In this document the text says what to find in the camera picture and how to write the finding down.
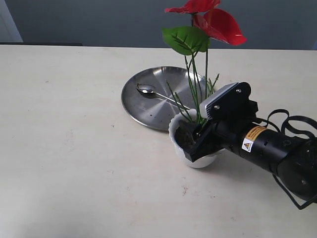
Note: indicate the small metal spork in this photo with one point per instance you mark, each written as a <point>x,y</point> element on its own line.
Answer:
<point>148,91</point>

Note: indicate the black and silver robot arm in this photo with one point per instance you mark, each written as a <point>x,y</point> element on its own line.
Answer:
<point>291,160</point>

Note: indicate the artificial red anthurium plant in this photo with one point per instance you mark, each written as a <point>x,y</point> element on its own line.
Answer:
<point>208,22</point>

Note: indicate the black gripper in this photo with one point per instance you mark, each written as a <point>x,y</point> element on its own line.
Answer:
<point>215,136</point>

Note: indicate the white scalloped plastic pot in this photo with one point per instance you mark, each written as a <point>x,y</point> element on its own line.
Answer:
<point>201,162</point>

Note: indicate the dark brown potting soil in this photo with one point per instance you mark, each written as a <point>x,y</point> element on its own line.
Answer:
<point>179,138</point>

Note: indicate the round stainless steel plate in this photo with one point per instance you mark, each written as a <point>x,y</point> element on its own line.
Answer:
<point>170,81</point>

